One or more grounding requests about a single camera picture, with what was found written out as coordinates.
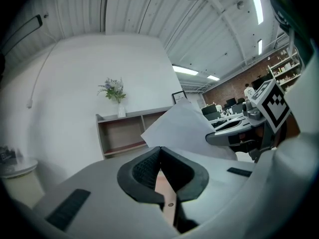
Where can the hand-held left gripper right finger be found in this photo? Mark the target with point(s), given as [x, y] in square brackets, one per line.
[219, 178]

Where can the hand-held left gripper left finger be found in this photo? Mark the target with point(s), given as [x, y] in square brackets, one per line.
[99, 195]

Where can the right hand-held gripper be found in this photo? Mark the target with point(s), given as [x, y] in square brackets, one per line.
[274, 106]

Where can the white A4 paper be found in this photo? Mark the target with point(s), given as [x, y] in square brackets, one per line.
[182, 128]

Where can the person's right forearm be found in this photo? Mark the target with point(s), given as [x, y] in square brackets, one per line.
[293, 127]

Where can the black monitor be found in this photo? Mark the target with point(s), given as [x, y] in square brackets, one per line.
[231, 101]

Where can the ceiling light strip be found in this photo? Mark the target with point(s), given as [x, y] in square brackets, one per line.
[260, 46]
[185, 70]
[256, 4]
[213, 77]

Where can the grey open shelf unit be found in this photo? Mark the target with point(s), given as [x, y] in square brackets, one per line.
[119, 133]

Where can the white storage shelf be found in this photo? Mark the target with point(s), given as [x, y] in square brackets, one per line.
[286, 68]

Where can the white vase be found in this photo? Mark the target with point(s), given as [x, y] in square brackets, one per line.
[121, 111]

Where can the black device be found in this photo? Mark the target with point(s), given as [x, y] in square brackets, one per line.
[10, 154]

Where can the flower bouquet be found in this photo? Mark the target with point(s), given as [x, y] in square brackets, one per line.
[113, 88]

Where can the black picture frame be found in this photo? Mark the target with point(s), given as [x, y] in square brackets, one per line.
[179, 97]

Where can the black wall bar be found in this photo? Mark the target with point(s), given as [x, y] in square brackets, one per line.
[22, 34]

